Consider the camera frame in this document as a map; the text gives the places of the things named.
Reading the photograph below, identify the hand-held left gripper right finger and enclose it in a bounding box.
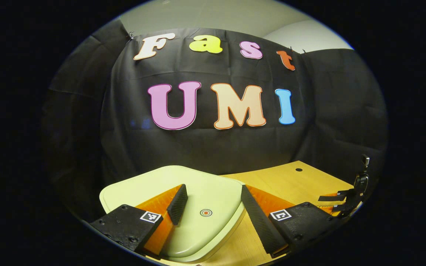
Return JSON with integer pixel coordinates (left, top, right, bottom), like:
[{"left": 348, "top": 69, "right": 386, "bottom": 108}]
[{"left": 240, "top": 184, "right": 347, "bottom": 259}]

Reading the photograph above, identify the wooden desktop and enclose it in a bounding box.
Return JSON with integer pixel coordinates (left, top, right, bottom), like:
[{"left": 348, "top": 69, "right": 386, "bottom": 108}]
[{"left": 150, "top": 160, "right": 364, "bottom": 266}]

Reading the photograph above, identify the green desktop garbage bin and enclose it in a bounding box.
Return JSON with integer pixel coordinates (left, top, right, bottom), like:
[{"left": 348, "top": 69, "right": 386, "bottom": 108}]
[{"left": 99, "top": 165, "right": 246, "bottom": 263}]

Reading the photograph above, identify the black backdrop cloth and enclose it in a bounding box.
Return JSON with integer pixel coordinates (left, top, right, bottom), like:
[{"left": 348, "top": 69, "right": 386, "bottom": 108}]
[{"left": 41, "top": 18, "right": 388, "bottom": 224}]

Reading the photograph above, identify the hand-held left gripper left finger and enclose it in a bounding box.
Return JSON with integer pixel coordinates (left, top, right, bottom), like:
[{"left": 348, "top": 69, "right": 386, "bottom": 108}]
[{"left": 89, "top": 183, "right": 189, "bottom": 258}]

